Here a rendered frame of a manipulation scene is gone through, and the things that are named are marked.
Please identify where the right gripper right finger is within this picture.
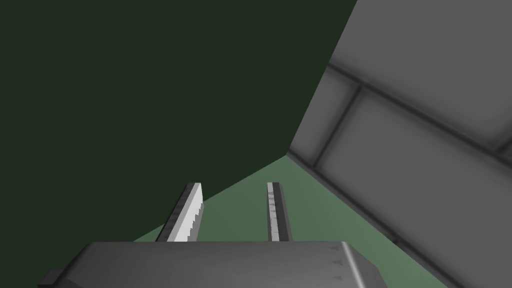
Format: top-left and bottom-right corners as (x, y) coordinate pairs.
(266, 181), (294, 243)

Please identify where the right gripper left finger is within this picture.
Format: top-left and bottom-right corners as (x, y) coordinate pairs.
(155, 182), (205, 243)

